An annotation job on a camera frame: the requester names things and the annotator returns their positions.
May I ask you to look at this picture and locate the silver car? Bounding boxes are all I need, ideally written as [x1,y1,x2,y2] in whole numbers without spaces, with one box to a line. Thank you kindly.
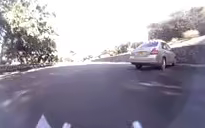
[128,39,178,71]

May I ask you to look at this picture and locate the row of bushes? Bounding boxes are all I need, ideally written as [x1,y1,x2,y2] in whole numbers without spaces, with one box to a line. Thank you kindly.
[82,41,144,62]

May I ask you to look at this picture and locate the robot's own part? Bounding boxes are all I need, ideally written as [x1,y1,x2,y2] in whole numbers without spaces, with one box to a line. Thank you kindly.
[62,121,72,128]
[131,120,143,128]

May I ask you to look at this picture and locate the trees on slope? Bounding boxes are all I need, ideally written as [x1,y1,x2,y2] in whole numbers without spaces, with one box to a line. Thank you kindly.
[147,6,205,43]

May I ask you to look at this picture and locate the grey asphalt road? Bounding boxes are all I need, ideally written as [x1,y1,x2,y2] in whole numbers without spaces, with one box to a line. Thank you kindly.
[0,61,205,128]

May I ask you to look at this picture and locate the stone retaining wall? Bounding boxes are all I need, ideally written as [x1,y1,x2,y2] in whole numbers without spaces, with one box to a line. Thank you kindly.
[90,33,205,65]

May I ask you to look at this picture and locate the low stone kerb wall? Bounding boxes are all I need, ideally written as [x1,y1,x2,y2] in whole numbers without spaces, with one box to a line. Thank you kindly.
[0,62,56,77]

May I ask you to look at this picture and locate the large green tree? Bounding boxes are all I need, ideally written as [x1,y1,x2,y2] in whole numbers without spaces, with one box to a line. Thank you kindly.
[0,0,60,66]

